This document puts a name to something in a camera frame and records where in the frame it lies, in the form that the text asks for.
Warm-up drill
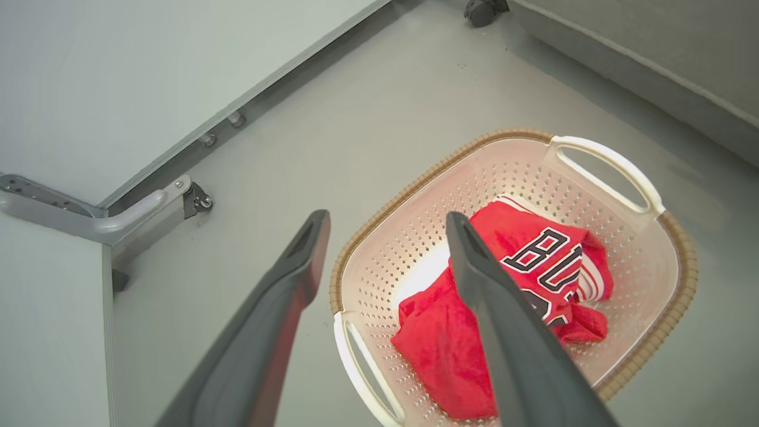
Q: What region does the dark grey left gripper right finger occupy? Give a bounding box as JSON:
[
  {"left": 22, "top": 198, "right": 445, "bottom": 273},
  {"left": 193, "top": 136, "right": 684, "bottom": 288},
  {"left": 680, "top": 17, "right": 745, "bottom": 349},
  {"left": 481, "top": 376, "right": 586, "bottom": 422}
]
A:
[{"left": 446, "top": 212, "right": 620, "bottom": 427}]

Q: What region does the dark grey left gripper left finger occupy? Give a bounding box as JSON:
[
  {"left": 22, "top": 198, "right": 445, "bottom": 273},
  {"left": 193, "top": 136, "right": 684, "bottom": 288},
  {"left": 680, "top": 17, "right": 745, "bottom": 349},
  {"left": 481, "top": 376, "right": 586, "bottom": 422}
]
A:
[{"left": 155, "top": 209, "right": 331, "bottom": 427}]

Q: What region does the plain red garment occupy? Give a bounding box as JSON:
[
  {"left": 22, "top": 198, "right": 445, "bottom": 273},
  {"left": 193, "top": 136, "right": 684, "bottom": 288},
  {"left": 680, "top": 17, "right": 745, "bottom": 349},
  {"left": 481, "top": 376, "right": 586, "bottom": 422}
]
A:
[{"left": 390, "top": 267, "right": 499, "bottom": 420}]

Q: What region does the red lettered basketball jersey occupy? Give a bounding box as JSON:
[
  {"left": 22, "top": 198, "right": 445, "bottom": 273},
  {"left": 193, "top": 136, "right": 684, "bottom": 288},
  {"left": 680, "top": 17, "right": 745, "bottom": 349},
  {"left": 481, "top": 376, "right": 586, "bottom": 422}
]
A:
[{"left": 468, "top": 196, "right": 614, "bottom": 346}]

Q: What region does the cream perforated laundry basket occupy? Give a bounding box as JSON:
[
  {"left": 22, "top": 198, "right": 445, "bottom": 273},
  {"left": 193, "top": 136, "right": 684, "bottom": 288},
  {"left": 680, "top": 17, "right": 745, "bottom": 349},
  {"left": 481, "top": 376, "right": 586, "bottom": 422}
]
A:
[{"left": 329, "top": 129, "right": 699, "bottom": 427}]

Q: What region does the black caster wheel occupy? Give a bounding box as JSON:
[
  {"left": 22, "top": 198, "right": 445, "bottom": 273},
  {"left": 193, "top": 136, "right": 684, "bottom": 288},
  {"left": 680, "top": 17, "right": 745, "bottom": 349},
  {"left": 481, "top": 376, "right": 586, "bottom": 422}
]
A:
[
  {"left": 464, "top": 0, "right": 509, "bottom": 28},
  {"left": 183, "top": 181, "right": 214, "bottom": 220}
]

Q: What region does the white partition panel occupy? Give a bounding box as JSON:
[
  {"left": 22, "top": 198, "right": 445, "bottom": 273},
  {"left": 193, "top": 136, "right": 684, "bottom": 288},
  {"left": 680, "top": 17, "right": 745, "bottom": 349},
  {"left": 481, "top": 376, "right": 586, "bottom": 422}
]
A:
[
  {"left": 0, "top": 0, "right": 393, "bottom": 209},
  {"left": 0, "top": 211, "right": 116, "bottom": 427}
]

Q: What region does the grey partition foot bracket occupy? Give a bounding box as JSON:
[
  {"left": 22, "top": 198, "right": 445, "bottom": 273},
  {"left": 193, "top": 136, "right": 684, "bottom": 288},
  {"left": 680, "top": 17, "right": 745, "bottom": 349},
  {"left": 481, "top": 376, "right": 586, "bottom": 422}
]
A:
[{"left": 0, "top": 174, "right": 196, "bottom": 275}]

